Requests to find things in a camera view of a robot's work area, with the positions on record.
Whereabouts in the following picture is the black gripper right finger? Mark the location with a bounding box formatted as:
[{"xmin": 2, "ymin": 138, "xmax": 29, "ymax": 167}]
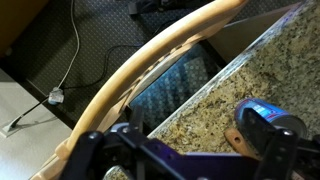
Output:
[{"xmin": 240, "ymin": 107, "xmax": 280, "ymax": 155}]

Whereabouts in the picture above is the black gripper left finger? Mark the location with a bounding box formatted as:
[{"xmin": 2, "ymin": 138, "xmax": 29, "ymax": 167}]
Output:
[{"xmin": 129, "ymin": 105, "xmax": 145, "ymax": 133}]

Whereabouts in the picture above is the blue drink can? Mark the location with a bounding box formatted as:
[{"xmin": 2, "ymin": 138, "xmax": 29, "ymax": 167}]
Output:
[{"xmin": 234, "ymin": 97, "xmax": 308, "ymax": 140}]

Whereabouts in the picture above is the blue patterned chair cushion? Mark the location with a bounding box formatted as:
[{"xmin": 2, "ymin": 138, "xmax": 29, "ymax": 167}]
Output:
[{"xmin": 129, "ymin": 43, "xmax": 222, "ymax": 132}]

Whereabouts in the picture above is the curved wooden slat chair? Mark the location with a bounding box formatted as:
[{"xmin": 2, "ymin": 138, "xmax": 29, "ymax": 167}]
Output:
[{"xmin": 29, "ymin": 0, "xmax": 249, "ymax": 180}]

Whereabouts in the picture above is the grey plug adapter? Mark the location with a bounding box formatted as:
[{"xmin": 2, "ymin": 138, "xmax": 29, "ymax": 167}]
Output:
[{"xmin": 47, "ymin": 86, "xmax": 65, "ymax": 106}]

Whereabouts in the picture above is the beige kitchen island cabinet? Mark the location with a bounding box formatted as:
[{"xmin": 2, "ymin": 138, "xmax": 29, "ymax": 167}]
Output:
[{"xmin": 205, "ymin": 2, "xmax": 303, "ymax": 65}]

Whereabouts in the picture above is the white floor outlet plate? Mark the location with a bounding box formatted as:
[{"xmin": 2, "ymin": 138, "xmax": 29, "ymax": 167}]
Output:
[{"xmin": 0, "ymin": 119, "xmax": 22, "ymax": 139}]

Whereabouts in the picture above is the wooden board with handle hole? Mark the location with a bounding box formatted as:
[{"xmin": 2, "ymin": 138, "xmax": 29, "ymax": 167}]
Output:
[{"xmin": 223, "ymin": 127, "xmax": 260, "ymax": 160}]

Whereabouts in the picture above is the thin black cable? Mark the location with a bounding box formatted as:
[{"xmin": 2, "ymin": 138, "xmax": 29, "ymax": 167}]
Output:
[{"xmin": 61, "ymin": 42, "xmax": 145, "ymax": 92}]

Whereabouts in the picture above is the thin white cable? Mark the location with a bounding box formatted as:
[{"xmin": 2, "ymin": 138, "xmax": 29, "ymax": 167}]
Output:
[{"xmin": 57, "ymin": 0, "xmax": 81, "ymax": 90}]

